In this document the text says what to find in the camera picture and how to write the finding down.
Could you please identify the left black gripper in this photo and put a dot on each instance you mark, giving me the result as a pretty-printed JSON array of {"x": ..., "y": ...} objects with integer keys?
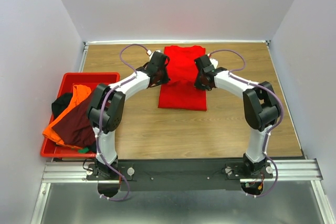
[{"x": 166, "y": 78}]

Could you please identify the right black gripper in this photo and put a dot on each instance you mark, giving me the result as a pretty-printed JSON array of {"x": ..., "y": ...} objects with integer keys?
[{"x": 198, "y": 85}]

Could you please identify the red t-shirt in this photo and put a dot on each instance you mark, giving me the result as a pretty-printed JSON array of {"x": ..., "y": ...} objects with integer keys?
[{"x": 179, "y": 92}]

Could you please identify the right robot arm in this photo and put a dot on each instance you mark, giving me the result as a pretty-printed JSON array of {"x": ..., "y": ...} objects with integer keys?
[{"x": 263, "y": 110}]

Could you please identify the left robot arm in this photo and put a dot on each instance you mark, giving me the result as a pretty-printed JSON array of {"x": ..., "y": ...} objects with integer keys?
[{"x": 105, "y": 110}]

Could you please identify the orange t-shirt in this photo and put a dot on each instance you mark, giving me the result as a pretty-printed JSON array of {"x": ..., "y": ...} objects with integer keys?
[{"x": 78, "y": 94}]

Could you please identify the maroon t-shirt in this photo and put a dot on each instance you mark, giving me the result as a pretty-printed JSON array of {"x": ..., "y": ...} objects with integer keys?
[{"x": 75, "y": 128}]

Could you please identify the black t-shirt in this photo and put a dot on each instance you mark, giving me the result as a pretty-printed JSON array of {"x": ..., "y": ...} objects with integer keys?
[{"x": 61, "y": 105}]

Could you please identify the green cloth piece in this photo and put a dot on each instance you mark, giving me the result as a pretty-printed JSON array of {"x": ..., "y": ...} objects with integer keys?
[{"x": 83, "y": 150}]

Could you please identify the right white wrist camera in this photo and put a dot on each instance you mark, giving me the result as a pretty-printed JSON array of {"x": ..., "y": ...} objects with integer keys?
[{"x": 214, "y": 62}]

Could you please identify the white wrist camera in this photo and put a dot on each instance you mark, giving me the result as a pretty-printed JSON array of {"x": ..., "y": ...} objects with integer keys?
[
  {"x": 150, "y": 53},
  {"x": 214, "y": 62}
]

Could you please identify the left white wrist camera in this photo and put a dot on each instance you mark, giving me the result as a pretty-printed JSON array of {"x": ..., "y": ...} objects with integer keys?
[{"x": 150, "y": 53}]

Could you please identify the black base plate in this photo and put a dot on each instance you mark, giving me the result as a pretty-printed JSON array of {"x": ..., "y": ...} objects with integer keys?
[{"x": 178, "y": 174}]

